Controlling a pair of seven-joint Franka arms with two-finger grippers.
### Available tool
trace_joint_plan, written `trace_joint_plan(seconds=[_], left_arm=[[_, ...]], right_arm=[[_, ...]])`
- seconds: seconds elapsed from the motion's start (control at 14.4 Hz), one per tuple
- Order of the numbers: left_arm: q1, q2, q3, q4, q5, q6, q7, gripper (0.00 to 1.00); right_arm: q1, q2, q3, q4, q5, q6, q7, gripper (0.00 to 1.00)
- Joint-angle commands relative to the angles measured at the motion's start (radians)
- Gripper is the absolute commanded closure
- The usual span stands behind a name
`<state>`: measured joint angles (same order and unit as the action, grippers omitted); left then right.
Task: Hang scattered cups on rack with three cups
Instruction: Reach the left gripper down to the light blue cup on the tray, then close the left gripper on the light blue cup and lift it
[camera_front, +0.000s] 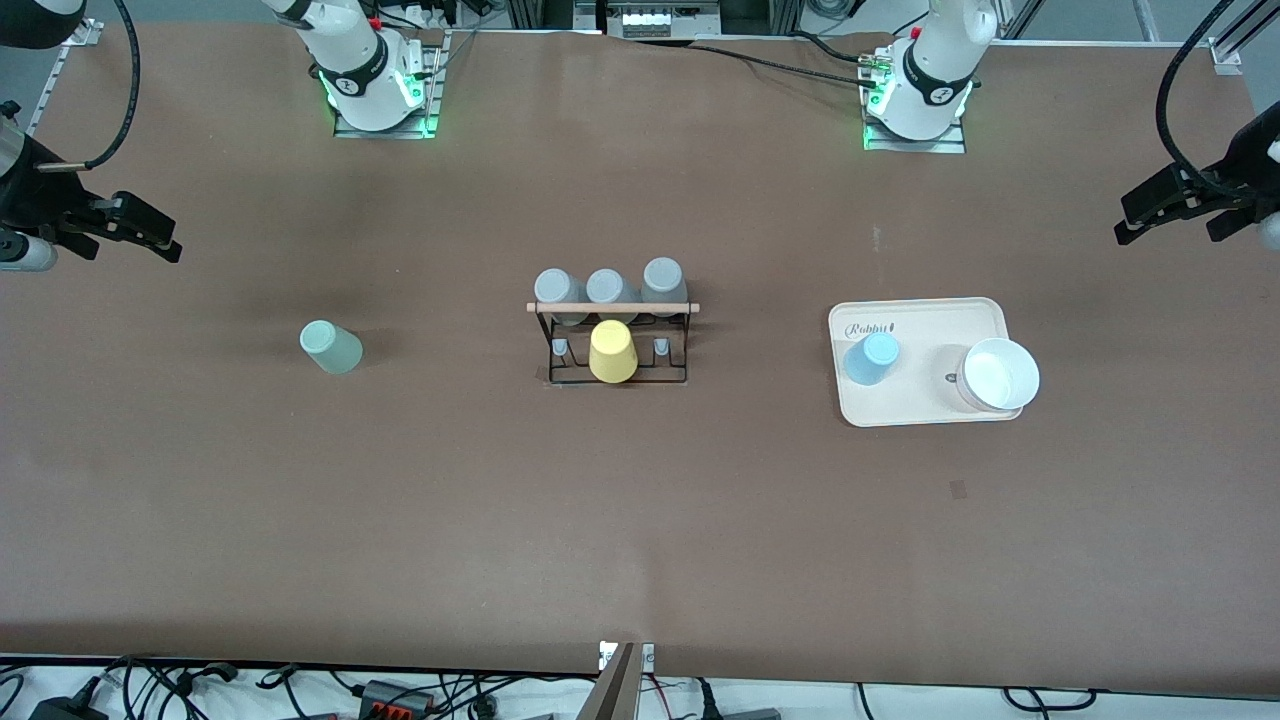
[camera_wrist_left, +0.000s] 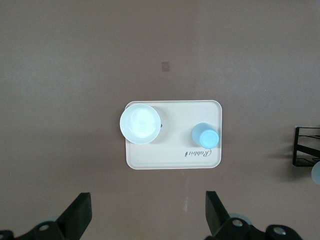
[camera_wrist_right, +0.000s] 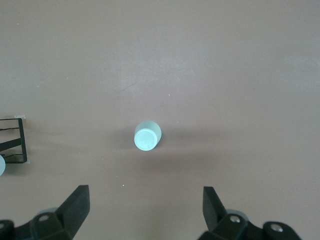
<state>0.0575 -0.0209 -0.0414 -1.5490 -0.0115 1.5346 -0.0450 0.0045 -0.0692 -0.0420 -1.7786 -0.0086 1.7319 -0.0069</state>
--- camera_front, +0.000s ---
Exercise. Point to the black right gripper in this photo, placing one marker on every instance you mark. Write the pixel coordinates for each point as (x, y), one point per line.
(32, 193)

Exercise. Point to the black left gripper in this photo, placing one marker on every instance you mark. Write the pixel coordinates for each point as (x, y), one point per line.
(1243, 160)

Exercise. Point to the pale green plastic cup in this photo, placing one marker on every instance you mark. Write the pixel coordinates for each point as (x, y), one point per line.
(335, 350)

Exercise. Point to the light blue plastic cup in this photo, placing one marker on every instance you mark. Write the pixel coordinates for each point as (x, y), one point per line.
(868, 362)

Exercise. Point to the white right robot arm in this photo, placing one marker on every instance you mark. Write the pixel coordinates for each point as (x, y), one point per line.
(350, 50)

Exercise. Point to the white bowl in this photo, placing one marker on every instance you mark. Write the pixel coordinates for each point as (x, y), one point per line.
(1000, 375)

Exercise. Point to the beige plastic tray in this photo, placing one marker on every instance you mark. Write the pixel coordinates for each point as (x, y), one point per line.
(900, 405)

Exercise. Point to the grey plastic cup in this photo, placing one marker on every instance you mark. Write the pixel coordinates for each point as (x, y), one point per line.
(606, 286)
(558, 288)
(663, 275)

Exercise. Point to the yellow plastic cup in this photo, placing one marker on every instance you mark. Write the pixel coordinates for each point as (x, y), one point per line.
(612, 355)

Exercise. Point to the black power brick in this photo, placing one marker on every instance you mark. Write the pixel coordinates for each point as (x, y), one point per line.
(65, 711)

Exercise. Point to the black orange power adapter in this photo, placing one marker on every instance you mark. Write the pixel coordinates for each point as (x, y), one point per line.
(390, 697)

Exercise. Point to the white device with ports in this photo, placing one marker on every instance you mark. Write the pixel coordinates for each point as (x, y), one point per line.
(665, 22)

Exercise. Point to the aluminium corner bracket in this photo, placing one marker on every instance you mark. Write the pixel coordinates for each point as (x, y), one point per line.
(1225, 55)

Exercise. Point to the aluminium table edge rail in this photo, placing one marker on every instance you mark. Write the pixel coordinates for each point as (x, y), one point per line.
(55, 80)

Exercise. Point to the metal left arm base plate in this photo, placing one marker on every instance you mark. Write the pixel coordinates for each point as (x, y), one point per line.
(930, 147)

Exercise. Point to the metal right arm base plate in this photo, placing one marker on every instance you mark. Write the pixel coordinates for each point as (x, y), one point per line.
(385, 133)

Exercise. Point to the grey camera support post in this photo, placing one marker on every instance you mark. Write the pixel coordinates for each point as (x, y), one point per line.
(612, 692)

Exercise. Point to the white metal bracket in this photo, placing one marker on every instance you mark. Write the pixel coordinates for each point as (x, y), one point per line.
(648, 657)

